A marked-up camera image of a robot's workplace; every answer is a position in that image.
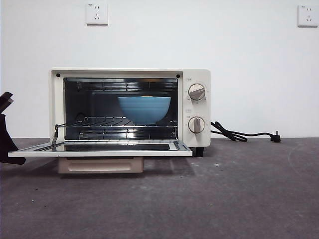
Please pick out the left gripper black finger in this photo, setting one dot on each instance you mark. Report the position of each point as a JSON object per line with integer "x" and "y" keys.
{"x": 7, "y": 147}

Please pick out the blue ribbed bowl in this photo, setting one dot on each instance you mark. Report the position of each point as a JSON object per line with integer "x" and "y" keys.
{"x": 144, "y": 109}

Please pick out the brown potato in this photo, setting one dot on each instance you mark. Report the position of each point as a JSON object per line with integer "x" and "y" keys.
{"x": 148, "y": 95}

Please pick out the beige oven control knob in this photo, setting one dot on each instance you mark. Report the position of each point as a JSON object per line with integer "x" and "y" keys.
{"x": 197, "y": 92}
{"x": 196, "y": 125}

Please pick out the cream Toshiba toaster oven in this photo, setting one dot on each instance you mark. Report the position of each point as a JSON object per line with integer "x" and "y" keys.
{"x": 197, "y": 74}

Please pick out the white wall socket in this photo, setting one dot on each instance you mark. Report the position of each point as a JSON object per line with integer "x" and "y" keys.
{"x": 97, "y": 14}
{"x": 308, "y": 16}

